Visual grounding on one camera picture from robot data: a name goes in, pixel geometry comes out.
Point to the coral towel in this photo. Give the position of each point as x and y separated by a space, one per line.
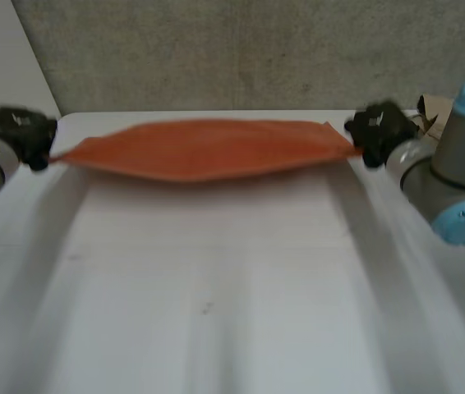
212 149

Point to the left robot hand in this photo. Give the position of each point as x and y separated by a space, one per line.
23 129

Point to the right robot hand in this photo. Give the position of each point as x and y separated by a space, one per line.
380 127

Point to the brown cloth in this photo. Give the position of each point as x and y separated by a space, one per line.
433 115

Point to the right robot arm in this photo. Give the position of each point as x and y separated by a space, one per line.
450 164

